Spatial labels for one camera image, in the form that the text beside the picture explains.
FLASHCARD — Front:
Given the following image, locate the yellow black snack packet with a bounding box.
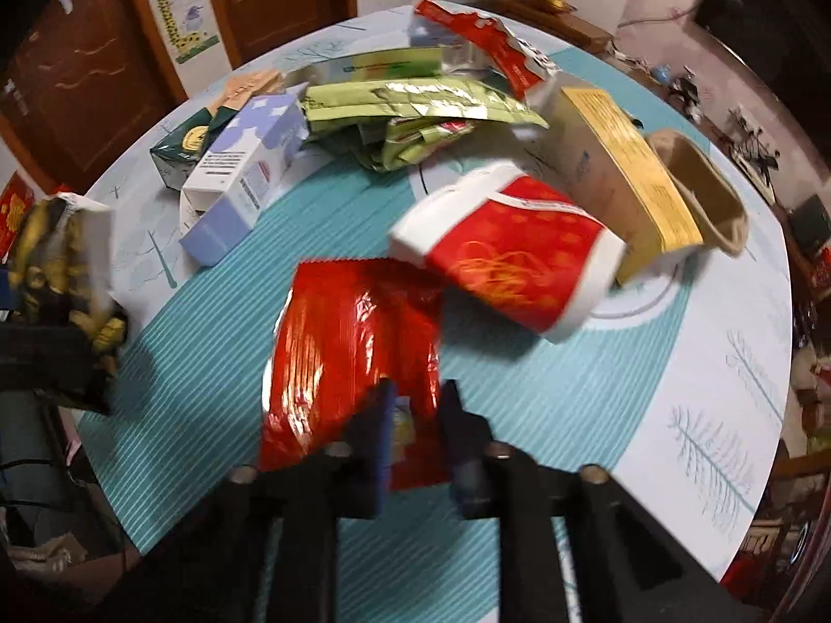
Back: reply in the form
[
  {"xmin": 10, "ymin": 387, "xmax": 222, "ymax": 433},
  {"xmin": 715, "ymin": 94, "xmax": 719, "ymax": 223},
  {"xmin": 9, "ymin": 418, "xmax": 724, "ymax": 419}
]
[{"xmin": 6, "ymin": 193, "xmax": 127, "ymax": 413}]

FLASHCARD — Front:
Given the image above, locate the clutter of small items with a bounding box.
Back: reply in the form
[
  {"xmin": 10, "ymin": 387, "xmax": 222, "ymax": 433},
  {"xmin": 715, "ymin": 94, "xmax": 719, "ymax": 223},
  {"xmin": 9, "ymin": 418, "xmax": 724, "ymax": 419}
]
[{"xmin": 616, "ymin": 45, "xmax": 780, "ymax": 170}]

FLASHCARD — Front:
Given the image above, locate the beige paper packet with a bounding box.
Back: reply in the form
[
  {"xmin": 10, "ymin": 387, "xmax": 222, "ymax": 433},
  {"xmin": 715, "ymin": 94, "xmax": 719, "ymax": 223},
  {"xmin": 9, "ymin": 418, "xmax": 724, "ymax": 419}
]
[{"xmin": 208, "ymin": 70, "xmax": 287, "ymax": 119}]

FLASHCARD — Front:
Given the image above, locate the black flat television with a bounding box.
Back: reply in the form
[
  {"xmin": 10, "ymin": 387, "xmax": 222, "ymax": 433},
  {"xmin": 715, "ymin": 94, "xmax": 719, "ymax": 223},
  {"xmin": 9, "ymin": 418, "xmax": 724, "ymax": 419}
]
[{"xmin": 698, "ymin": 0, "xmax": 831, "ymax": 79}]

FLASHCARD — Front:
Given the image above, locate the brown wooden door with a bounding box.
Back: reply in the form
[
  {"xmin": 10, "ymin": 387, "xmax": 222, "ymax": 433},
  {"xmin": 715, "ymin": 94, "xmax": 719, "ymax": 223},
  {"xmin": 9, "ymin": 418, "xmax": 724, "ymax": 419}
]
[
  {"xmin": 201, "ymin": 0, "xmax": 358, "ymax": 69},
  {"xmin": 0, "ymin": 0, "xmax": 186, "ymax": 192}
]

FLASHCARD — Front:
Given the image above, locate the long wooden media cabinet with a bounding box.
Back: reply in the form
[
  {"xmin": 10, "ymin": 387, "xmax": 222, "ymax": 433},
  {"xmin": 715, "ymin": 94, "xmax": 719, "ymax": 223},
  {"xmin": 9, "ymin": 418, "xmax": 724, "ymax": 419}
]
[{"xmin": 610, "ymin": 32, "xmax": 806, "ymax": 209}]

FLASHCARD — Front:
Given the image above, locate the wall poster height chart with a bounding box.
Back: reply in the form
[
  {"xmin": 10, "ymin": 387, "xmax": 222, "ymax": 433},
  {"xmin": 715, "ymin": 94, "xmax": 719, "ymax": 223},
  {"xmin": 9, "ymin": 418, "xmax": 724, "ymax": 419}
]
[{"xmin": 133, "ymin": 0, "xmax": 222, "ymax": 66}]

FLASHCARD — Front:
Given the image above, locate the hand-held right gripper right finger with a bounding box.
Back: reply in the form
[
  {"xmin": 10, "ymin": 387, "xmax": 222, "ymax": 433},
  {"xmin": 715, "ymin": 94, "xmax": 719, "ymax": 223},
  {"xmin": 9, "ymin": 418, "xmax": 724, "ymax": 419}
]
[{"xmin": 441, "ymin": 380, "xmax": 708, "ymax": 623}]

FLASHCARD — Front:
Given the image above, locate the black cable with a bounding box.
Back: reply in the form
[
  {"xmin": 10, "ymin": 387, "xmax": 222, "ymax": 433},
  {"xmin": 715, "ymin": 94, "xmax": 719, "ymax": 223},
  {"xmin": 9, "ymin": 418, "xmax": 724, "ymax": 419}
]
[{"xmin": 0, "ymin": 461, "xmax": 85, "ymax": 508}]

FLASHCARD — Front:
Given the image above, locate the small wooden cabinet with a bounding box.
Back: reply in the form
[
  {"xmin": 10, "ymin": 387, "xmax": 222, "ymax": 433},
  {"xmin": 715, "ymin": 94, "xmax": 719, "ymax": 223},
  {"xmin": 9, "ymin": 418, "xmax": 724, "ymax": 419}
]
[{"xmin": 503, "ymin": 0, "xmax": 614, "ymax": 46}]

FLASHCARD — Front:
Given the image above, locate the torn red white packet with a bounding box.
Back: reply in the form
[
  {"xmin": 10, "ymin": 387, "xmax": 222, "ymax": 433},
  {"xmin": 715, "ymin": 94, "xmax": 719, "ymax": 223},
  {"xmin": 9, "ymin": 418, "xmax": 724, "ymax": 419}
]
[{"xmin": 409, "ymin": 0, "xmax": 560, "ymax": 108}]

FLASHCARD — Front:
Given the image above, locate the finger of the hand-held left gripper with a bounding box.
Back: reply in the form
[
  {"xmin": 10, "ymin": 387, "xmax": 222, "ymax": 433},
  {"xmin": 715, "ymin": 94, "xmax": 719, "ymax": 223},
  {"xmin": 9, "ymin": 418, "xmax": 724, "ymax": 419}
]
[{"xmin": 0, "ymin": 321, "xmax": 110, "ymax": 413}]

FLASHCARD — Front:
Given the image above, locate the lavender carton box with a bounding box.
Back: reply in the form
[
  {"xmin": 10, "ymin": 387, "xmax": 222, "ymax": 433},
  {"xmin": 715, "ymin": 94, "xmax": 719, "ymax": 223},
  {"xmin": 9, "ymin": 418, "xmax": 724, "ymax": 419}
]
[{"xmin": 178, "ymin": 92, "xmax": 309, "ymax": 267}]

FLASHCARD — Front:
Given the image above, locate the red white paper cup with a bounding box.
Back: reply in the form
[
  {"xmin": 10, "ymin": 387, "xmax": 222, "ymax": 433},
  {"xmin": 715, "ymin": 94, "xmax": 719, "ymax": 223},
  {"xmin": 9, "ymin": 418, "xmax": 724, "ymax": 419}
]
[{"xmin": 388, "ymin": 162, "xmax": 627, "ymax": 344}]

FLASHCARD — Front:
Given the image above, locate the green foil packet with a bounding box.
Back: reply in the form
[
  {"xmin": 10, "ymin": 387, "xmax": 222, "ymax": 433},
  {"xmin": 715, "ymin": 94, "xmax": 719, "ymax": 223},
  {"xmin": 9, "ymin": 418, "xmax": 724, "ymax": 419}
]
[{"xmin": 302, "ymin": 76, "xmax": 552, "ymax": 173}]

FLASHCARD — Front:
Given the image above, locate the dark green box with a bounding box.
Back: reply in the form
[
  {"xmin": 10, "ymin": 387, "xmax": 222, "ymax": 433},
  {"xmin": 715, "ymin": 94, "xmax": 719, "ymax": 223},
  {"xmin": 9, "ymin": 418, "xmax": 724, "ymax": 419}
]
[{"xmin": 149, "ymin": 107, "xmax": 225, "ymax": 192}]

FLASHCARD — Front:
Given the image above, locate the red foil snack packet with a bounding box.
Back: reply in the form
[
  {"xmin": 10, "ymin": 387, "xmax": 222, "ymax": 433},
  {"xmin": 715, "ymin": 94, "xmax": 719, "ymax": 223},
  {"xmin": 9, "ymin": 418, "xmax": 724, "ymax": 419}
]
[{"xmin": 256, "ymin": 258, "xmax": 455, "ymax": 491}]

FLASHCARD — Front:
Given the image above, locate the silver box green label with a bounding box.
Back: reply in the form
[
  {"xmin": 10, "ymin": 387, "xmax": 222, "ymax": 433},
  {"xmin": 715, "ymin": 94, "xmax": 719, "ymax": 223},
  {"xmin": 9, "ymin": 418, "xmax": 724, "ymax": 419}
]
[{"xmin": 279, "ymin": 45, "xmax": 449, "ymax": 88}]

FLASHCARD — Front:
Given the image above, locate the yellow carton box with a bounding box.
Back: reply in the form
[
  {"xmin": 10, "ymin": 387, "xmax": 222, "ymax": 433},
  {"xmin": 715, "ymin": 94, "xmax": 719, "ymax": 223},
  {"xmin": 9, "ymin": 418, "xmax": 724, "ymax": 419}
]
[{"xmin": 548, "ymin": 86, "xmax": 705, "ymax": 287}]

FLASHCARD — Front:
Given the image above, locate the brown pulp cup carrier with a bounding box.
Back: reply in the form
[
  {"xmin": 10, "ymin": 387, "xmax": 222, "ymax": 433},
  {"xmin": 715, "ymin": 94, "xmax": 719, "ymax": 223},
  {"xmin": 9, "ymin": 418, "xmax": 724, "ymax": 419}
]
[{"xmin": 649, "ymin": 130, "xmax": 753, "ymax": 257}]

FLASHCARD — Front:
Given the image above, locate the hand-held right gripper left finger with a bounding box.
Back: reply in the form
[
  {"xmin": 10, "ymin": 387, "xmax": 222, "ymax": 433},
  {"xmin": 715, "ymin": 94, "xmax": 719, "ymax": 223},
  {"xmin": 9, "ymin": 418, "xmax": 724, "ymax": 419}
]
[{"xmin": 139, "ymin": 380, "xmax": 399, "ymax": 623}]

